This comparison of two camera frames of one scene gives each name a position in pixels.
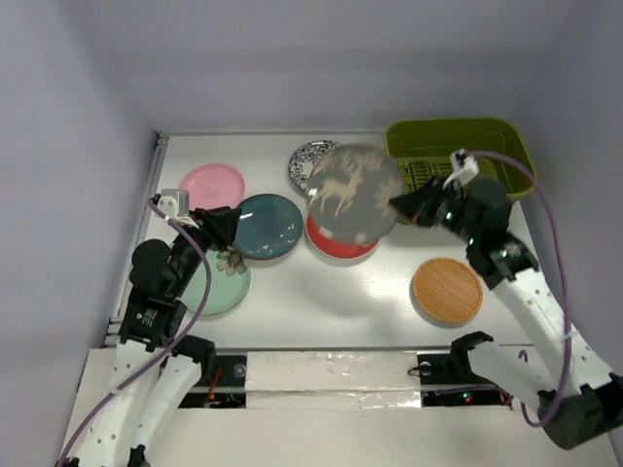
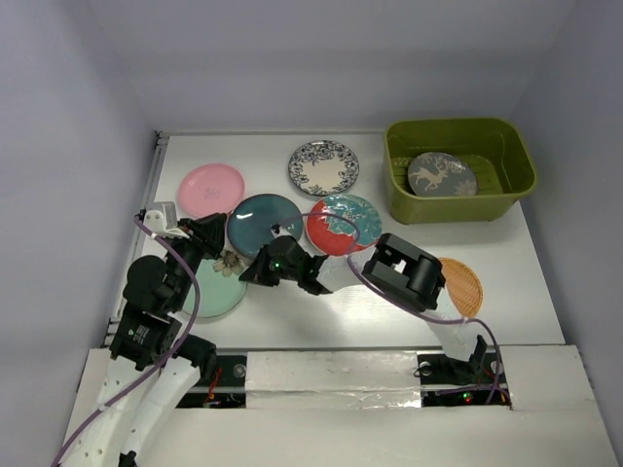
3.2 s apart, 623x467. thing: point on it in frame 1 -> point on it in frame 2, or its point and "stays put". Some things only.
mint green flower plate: (226, 293) stays put
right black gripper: (421, 202) -> (258, 272)
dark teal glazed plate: (273, 231) stays put
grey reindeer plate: (348, 193) -> (442, 174)
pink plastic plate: (212, 186) stays put
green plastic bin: (424, 147) stays put
